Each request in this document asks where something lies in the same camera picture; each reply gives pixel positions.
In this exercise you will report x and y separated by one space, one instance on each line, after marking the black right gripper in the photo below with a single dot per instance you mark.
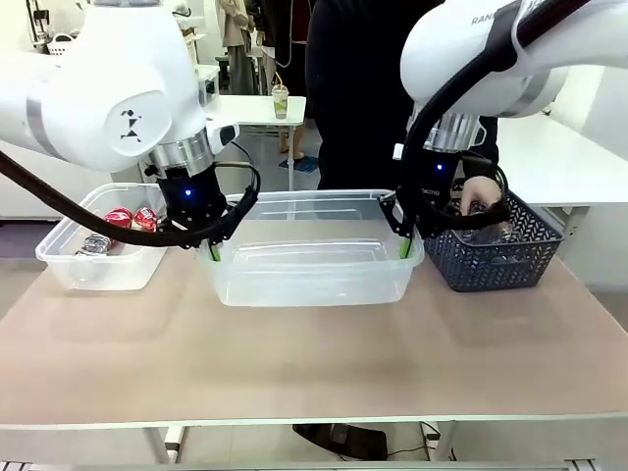
439 181

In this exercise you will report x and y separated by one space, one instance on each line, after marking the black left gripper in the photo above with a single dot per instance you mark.
189 196

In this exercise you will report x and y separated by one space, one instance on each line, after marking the clear crushed plastic bottle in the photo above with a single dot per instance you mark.
490 238

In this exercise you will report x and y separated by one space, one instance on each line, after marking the red drink can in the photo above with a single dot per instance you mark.
144 218
118 218

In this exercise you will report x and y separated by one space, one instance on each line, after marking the black mesh plastic basket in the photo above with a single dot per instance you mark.
500 265

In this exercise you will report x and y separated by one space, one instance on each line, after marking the clear plastic bin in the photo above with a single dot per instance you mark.
122 265
314 279

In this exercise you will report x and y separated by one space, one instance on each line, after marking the crushed silver can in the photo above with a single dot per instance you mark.
94 245

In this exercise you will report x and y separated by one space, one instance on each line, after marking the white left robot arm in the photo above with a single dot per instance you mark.
98 88

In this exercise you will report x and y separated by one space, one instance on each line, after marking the person's left forearm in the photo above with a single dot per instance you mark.
483 157

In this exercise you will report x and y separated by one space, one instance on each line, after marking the white laundry basket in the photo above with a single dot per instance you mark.
61 44

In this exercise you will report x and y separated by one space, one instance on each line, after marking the person's left hand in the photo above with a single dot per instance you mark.
481 193

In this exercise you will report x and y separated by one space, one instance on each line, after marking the blue floor mat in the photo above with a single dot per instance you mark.
300 164

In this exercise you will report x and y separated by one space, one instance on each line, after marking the white folding table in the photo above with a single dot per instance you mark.
260 110

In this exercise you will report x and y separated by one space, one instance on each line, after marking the person in black coat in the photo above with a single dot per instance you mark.
358 98

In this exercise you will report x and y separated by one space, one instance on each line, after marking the plastic cup with green drink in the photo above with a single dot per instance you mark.
280 100

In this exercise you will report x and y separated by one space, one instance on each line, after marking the clear lidded storage container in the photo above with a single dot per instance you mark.
210 86

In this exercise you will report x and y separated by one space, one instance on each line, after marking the white side table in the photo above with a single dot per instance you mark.
564 162

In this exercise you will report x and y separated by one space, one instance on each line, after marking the white power strip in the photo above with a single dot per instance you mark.
432 434

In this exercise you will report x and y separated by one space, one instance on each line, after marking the black foot pedal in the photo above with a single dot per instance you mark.
353 436

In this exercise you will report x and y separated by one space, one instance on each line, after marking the person in beige coat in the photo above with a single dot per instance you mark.
238 44

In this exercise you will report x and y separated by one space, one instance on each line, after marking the person in dark clothes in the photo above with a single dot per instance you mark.
294 49

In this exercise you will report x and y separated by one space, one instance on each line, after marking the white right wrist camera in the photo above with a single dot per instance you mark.
398 151

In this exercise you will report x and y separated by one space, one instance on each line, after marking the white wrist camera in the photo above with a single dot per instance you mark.
398 151
225 135

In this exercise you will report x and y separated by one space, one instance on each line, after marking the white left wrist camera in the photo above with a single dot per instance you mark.
225 135

